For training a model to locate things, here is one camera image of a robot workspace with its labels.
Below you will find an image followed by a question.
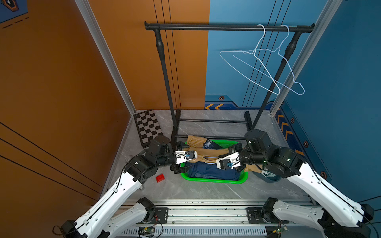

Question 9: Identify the white wire hanger navy shirt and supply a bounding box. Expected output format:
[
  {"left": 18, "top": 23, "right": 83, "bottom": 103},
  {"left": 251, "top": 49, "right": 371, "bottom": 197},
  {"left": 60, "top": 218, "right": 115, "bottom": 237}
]
[{"left": 219, "top": 24, "right": 280, "bottom": 95}]

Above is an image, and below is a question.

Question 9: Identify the aluminium corner post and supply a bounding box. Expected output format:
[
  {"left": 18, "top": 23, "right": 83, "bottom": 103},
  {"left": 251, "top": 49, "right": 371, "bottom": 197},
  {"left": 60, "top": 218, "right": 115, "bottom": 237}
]
[
  {"left": 75, "top": 0, "right": 136, "bottom": 115},
  {"left": 270, "top": 0, "right": 342, "bottom": 117}
]

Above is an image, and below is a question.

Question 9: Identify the light blue wire hanger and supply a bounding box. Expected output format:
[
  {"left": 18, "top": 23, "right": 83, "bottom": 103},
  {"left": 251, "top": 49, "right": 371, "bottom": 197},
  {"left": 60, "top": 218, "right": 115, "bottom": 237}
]
[{"left": 249, "top": 25, "right": 313, "bottom": 96}]

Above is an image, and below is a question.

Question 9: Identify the aluminium corner post left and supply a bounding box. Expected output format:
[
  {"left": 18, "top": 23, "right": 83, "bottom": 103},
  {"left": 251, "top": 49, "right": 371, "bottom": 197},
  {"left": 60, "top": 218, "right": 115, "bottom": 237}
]
[{"left": 75, "top": 0, "right": 136, "bottom": 115}]

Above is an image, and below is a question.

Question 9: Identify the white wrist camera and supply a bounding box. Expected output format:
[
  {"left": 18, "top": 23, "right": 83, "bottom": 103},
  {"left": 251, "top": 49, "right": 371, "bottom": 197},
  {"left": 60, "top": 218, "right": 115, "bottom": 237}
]
[
  {"left": 174, "top": 151, "right": 197, "bottom": 164},
  {"left": 216, "top": 152, "right": 241, "bottom": 170}
]

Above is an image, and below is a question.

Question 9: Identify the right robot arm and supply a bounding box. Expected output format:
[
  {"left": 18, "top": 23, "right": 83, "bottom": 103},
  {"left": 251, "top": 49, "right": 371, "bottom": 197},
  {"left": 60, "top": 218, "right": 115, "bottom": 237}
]
[{"left": 217, "top": 130, "right": 375, "bottom": 238}]

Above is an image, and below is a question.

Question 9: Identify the tan yellow t-shirt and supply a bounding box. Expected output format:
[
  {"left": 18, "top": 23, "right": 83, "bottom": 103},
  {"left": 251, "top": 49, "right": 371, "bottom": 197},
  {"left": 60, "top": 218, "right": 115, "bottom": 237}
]
[{"left": 186, "top": 135, "right": 263, "bottom": 173}]

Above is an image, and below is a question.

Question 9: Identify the white wire hanger tan shirt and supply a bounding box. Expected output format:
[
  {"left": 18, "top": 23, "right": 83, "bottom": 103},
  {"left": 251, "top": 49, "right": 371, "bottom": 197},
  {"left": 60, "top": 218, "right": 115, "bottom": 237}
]
[{"left": 190, "top": 154, "right": 228, "bottom": 164}]

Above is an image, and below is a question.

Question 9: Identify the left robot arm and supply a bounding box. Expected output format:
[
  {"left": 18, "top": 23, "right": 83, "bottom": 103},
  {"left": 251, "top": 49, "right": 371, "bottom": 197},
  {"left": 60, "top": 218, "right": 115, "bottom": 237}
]
[{"left": 59, "top": 136, "right": 197, "bottom": 238}]

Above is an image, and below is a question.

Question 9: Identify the black clothes rack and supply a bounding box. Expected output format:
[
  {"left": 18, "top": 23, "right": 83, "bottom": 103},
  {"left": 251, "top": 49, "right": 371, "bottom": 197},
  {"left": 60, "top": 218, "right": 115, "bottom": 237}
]
[{"left": 144, "top": 21, "right": 316, "bottom": 154}]

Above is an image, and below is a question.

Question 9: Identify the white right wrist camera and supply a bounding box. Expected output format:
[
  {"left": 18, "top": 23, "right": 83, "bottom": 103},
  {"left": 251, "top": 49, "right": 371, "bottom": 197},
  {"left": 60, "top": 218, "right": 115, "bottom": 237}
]
[{"left": 216, "top": 152, "right": 241, "bottom": 170}]

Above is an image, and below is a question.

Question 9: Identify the navy printed t-shirt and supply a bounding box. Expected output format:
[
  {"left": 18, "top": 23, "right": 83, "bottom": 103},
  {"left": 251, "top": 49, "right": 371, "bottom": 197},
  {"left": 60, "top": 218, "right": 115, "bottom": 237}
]
[{"left": 187, "top": 139, "right": 240, "bottom": 180}]

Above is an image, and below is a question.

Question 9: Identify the green plastic basket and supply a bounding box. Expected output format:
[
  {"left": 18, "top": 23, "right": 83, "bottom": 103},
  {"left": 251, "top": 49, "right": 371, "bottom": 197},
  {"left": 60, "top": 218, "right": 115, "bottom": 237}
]
[{"left": 181, "top": 139, "right": 249, "bottom": 184}]

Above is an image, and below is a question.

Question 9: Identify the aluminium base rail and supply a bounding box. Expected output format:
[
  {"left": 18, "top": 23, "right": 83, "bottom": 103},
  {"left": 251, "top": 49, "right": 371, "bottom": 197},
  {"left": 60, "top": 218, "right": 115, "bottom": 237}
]
[{"left": 119, "top": 199, "right": 303, "bottom": 238}]

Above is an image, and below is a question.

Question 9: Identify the green circuit board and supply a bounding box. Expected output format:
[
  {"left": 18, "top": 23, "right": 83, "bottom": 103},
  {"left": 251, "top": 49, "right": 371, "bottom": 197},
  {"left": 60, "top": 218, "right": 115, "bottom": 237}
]
[{"left": 137, "top": 226, "right": 156, "bottom": 238}]

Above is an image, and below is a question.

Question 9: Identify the checkered chess board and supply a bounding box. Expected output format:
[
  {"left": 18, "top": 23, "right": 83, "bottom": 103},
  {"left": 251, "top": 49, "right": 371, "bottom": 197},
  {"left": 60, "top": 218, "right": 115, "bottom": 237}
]
[{"left": 133, "top": 110, "right": 163, "bottom": 148}]

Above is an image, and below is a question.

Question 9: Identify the red toy block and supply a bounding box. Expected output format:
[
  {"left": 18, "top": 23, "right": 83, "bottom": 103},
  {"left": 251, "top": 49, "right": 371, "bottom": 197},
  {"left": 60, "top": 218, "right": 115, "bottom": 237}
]
[{"left": 155, "top": 174, "right": 165, "bottom": 183}]

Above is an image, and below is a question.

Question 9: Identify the aluminium corner post right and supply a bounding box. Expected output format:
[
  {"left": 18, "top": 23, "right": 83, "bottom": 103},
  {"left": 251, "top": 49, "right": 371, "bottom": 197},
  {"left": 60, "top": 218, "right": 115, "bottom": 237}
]
[{"left": 270, "top": 0, "right": 342, "bottom": 117}]

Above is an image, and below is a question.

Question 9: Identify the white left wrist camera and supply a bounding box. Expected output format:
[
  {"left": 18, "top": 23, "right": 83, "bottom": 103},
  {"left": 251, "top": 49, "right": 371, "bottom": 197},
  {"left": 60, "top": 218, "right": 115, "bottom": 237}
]
[{"left": 174, "top": 151, "right": 197, "bottom": 164}]

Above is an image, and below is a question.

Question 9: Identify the teal plastic bin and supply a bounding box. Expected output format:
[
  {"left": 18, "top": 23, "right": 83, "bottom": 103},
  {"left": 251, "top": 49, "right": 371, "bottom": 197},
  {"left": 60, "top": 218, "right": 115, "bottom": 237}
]
[{"left": 253, "top": 169, "right": 282, "bottom": 183}]

